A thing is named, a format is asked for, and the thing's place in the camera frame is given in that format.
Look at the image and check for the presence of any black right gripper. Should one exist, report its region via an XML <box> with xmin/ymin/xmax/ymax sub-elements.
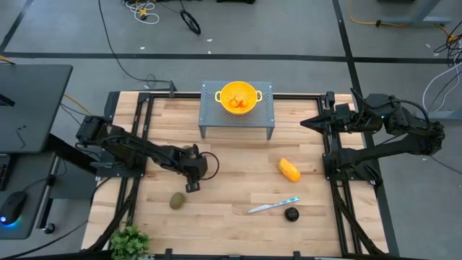
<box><xmin>300</xmin><ymin>91</ymin><xmax>353</xmax><ymax>140</ymax></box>

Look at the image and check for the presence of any brown-green kiwi fruit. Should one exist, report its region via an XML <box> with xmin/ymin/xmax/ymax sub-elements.
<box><xmin>169</xmin><ymin>191</ymin><xmax>186</xmax><ymax>211</ymax></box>

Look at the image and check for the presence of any yellow corn cob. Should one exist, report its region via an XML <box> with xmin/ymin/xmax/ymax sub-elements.
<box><xmin>277</xmin><ymin>157</ymin><xmax>302</xmax><ymax>183</ymax></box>

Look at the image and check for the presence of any yellow plastic colander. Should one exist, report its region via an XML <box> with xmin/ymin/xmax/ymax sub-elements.
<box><xmin>214</xmin><ymin>81</ymin><xmax>263</xmax><ymax>116</ymax></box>

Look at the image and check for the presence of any grey perforated metal stand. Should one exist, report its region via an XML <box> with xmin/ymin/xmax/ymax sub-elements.
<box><xmin>198</xmin><ymin>80</ymin><xmax>276</xmax><ymax>141</ymax></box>

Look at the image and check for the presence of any green plant in white pot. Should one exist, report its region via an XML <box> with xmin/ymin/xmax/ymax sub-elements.
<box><xmin>109</xmin><ymin>224</ymin><xmax>154</xmax><ymax>260</ymax></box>

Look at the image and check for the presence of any grey metal table foot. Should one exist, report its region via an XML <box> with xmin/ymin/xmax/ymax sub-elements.
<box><xmin>378</xmin><ymin>0</ymin><xmax>452</xmax><ymax>25</ymax></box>
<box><xmin>414</xmin><ymin>110</ymin><xmax>462</xmax><ymax>121</ymax></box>

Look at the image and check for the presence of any dark grey desk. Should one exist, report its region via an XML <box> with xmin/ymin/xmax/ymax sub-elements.
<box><xmin>0</xmin><ymin>64</ymin><xmax>74</xmax><ymax>241</ymax></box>

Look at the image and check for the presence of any black computer mouse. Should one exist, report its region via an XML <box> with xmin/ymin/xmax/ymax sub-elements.
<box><xmin>0</xmin><ymin>191</ymin><xmax>28</xmax><ymax>228</ymax></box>

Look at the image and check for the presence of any black keyboard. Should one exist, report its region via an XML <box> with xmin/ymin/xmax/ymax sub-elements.
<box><xmin>0</xmin><ymin>154</ymin><xmax>12</xmax><ymax>191</ymax></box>

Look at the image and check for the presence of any black desk monitor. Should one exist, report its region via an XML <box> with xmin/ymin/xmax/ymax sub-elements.
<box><xmin>0</xmin><ymin>92</ymin><xmax>17</xmax><ymax>108</ymax></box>

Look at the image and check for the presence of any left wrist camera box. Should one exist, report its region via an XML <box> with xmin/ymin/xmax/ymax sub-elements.
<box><xmin>194</xmin><ymin>155</ymin><xmax>209</xmax><ymax>178</ymax></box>

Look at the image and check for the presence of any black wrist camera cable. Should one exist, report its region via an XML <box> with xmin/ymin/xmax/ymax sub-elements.
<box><xmin>199</xmin><ymin>151</ymin><xmax>220</xmax><ymax>181</ymax></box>

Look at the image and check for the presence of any black aluminium table frame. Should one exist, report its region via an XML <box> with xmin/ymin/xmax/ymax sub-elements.
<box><xmin>86</xmin><ymin>92</ymin><xmax>401</xmax><ymax>260</ymax></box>

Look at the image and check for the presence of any yellow floor cable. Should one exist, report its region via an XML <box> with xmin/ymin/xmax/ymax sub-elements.
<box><xmin>347</xmin><ymin>0</ymin><xmax>459</xmax><ymax>43</ymax></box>

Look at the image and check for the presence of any white floor cable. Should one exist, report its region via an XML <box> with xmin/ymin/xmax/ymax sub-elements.
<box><xmin>421</xmin><ymin>59</ymin><xmax>462</xmax><ymax>113</ymax></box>

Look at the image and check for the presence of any black ring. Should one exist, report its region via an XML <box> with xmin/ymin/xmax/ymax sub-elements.
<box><xmin>179</xmin><ymin>9</ymin><xmax>202</xmax><ymax>36</ymax></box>

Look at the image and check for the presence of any black cable bundle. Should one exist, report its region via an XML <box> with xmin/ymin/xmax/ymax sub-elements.
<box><xmin>432</xmin><ymin>19</ymin><xmax>462</xmax><ymax>69</ymax></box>

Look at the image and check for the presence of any black hanging cable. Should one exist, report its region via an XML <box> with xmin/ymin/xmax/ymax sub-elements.
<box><xmin>97</xmin><ymin>0</ymin><xmax>178</xmax><ymax>87</ymax></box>

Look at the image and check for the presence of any white cable with yellow plug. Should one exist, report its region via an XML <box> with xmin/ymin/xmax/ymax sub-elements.
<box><xmin>121</xmin><ymin>0</ymin><xmax>161</xmax><ymax>25</ymax></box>

